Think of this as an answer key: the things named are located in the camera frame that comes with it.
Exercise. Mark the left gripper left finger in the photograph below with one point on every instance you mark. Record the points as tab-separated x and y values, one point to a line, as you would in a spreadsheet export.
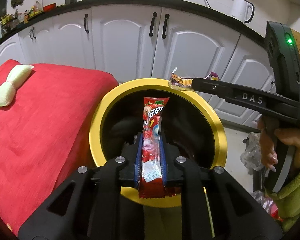
88	205

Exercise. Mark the white lower kitchen cabinets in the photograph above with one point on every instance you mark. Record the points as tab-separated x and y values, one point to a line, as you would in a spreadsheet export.
138	41

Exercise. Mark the clear plastic bag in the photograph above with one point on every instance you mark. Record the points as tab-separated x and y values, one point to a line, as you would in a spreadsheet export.
251	157

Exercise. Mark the red bowl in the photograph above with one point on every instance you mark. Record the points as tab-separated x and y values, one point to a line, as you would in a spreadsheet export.
49	7

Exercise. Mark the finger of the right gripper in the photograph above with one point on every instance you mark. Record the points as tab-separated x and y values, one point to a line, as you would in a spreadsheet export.
263	102

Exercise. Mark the condiment bottles group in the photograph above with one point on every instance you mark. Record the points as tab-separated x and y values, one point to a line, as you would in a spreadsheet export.
21	17

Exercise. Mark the green sleeve forearm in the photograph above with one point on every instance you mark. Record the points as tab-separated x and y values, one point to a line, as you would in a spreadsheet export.
288	198

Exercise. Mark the red snack stick packet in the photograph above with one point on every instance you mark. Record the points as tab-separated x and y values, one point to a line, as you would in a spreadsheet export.
152	176

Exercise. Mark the white electric kettle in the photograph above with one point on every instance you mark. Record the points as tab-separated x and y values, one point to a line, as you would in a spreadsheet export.
242	10

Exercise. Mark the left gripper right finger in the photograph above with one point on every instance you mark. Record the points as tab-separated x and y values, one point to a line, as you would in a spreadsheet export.
214	205

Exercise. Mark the red floral table cloth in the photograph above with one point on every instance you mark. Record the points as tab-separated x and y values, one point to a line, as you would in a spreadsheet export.
44	135

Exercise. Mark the yellow purple snack wrapper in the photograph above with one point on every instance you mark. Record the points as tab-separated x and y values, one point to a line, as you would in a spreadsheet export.
178	82

